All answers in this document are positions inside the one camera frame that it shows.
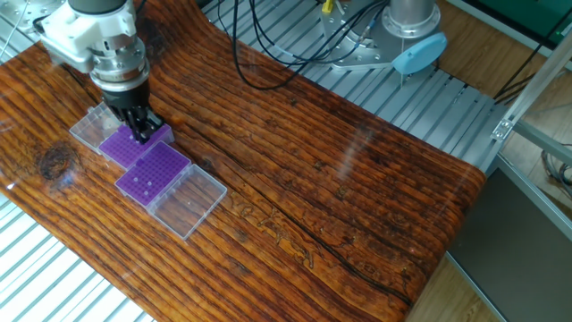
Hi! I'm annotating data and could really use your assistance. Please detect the aluminium frame post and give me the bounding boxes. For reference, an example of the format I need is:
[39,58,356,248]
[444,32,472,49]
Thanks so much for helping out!
[490,29,572,143]

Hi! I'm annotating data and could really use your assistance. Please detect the purple tip holder clear lid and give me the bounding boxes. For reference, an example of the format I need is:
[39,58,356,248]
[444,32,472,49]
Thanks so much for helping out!
[70,102,176,172]
[114,140,229,242]

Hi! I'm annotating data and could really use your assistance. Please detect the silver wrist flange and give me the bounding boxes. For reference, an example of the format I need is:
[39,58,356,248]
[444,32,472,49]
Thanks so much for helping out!
[88,36,152,93]

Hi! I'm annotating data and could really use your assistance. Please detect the black floor cable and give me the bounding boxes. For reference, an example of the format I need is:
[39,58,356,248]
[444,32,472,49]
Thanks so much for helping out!
[493,0,572,105]

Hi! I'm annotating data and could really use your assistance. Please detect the grey cable bundle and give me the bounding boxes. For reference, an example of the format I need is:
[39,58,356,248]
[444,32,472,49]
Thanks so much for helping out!
[539,142,572,200]

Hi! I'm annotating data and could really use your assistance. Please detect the white cable tie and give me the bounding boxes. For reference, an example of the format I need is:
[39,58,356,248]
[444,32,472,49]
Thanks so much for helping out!
[398,38,408,89]

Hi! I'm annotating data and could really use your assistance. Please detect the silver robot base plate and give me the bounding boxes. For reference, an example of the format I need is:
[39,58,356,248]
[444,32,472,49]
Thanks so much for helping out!
[319,0,399,72]

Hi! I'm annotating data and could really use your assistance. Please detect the perforated metal plate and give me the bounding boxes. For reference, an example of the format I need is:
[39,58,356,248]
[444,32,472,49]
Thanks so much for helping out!
[0,0,66,35]

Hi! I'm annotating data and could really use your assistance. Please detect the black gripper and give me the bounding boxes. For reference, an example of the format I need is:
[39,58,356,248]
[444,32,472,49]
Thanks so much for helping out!
[101,79,166,146]

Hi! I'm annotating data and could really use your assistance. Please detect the aluminium frame rail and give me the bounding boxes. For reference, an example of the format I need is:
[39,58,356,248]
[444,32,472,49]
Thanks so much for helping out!
[511,119,572,167]

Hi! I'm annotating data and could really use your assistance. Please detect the dark grey panel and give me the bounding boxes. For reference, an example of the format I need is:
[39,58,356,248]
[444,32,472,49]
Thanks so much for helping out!
[446,154,572,322]

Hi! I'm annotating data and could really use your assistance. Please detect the glossy wood grain sheet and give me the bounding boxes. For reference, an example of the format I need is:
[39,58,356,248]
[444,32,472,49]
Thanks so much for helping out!
[0,0,487,322]

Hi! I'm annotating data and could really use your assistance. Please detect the metal connector blue rings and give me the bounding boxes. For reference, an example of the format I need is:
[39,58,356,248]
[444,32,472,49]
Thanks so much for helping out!
[356,18,377,44]

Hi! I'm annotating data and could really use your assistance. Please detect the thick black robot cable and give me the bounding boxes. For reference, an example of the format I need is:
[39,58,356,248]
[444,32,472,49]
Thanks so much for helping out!
[231,0,390,92]
[216,0,385,67]

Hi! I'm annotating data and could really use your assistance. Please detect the white wrist mounting bracket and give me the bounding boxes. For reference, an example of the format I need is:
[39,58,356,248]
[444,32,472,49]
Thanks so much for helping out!
[38,0,138,75]

